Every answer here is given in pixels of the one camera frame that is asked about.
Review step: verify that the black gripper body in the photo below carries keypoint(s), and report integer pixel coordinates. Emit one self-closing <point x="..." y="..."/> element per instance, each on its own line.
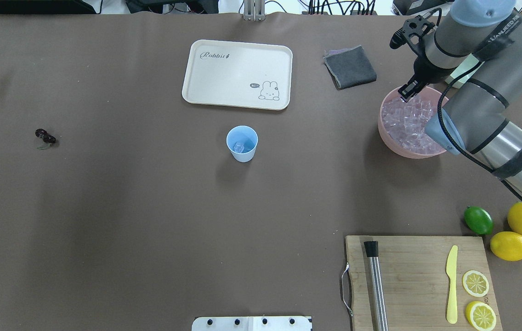
<point x="424" y="71"/>

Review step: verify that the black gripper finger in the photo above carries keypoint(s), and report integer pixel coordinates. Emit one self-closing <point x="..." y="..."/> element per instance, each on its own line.
<point x="409" y="90"/>

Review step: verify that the light blue plastic cup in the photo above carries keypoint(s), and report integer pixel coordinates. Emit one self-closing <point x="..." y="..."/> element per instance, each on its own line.
<point x="250" y="138"/>

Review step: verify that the clear ice cube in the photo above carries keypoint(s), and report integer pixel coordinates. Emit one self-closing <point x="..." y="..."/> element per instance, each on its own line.
<point x="239" y="147"/>

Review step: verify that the dark cherries pair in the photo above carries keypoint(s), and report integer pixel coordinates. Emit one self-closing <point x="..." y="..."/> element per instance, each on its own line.
<point x="48" y="139"/>

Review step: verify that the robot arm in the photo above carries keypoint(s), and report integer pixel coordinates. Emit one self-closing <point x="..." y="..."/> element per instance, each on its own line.
<point x="472" y="123"/>

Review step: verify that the pile of ice cubes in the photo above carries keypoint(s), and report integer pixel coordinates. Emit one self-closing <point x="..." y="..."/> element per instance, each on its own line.
<point x="408" y="124"/>

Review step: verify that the pink bowl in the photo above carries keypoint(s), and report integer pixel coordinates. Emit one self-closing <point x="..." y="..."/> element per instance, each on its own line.
<point x="392" y="138"/>

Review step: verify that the green bowl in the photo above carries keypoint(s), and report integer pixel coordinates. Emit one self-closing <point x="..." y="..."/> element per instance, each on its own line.
<point x="467" y="64"/>

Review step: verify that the grey folded cloth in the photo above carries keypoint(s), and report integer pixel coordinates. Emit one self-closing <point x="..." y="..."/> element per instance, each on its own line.
<point x="349" y="67"/>

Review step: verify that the green lime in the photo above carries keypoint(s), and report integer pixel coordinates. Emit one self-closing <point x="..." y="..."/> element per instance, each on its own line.
<point x="478" y="220"/>

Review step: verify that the steel muddler black tip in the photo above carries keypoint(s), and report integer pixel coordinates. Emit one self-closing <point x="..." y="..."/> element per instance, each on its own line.
<point x="379" y="307"/>

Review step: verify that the yellow plastic knife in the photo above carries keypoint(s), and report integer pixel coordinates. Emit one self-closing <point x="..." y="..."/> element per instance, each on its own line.
<point x="451" y="272"/>

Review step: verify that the cream rabbit tray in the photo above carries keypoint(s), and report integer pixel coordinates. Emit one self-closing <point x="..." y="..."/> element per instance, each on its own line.
<point x="238" y="74"/>

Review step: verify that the wooden cutting board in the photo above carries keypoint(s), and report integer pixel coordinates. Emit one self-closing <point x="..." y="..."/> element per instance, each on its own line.
<point x="415" y="284"/>

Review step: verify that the lemon half slice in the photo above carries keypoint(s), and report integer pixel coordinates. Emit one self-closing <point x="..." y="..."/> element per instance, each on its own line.
<point x="481" y="316"/>
<point x="475" y="283"/>

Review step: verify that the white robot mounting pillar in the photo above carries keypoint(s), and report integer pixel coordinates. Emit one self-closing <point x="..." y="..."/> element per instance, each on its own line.
<point x="253" y="323"/>

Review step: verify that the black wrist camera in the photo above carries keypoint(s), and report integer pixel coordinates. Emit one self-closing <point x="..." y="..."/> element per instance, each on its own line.
<point x="413" y="30"/>

